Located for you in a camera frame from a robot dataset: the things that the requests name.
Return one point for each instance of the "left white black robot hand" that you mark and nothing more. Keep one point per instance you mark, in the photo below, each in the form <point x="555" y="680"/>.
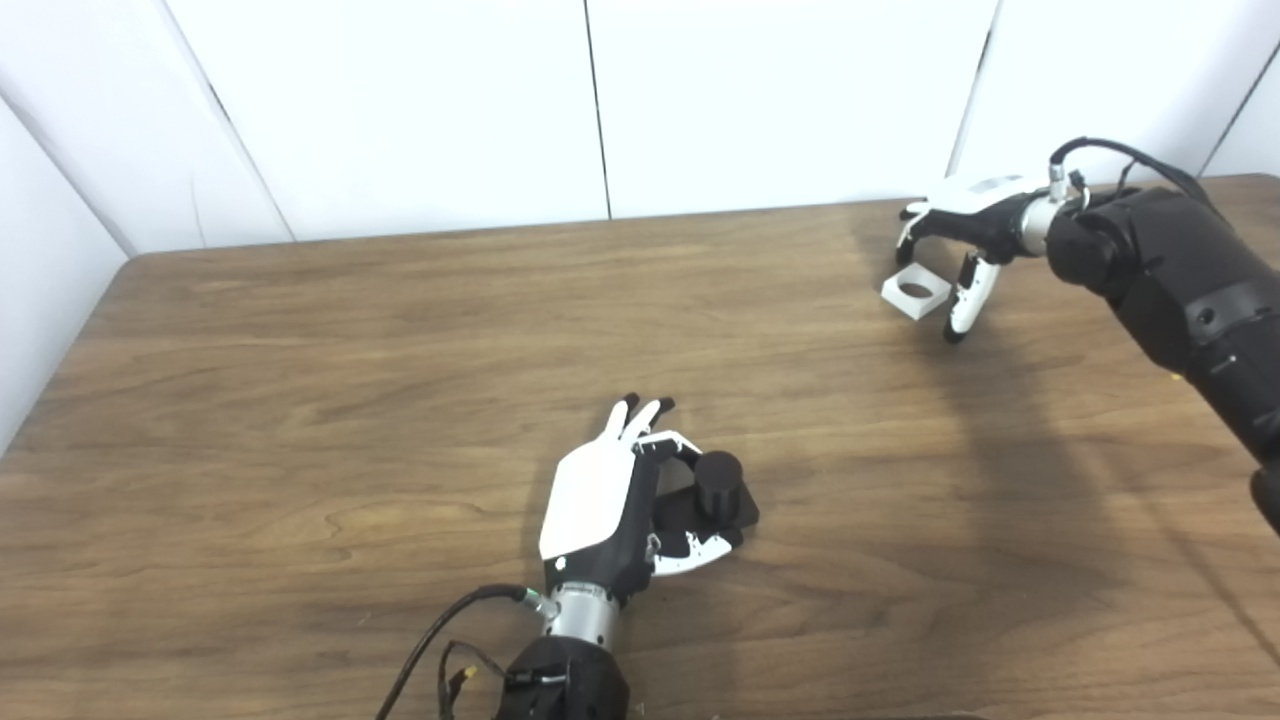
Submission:
<point x="590" y="495"/>

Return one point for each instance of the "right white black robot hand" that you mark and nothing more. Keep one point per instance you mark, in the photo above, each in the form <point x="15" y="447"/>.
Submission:
<point x="985" y="215"/>

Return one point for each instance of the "white square piece with hole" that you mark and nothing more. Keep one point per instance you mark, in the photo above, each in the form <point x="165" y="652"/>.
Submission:
<point x="900" y="302"/>

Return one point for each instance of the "black peg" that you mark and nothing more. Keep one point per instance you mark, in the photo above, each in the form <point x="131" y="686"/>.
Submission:
<point x="718" y="485"/>

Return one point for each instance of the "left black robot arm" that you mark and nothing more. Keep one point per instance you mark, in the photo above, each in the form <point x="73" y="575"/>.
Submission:
<point x="570" y="680"/>

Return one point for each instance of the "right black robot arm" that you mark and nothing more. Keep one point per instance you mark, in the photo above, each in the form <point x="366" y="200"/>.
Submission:
<point x="1180" y="290"/>

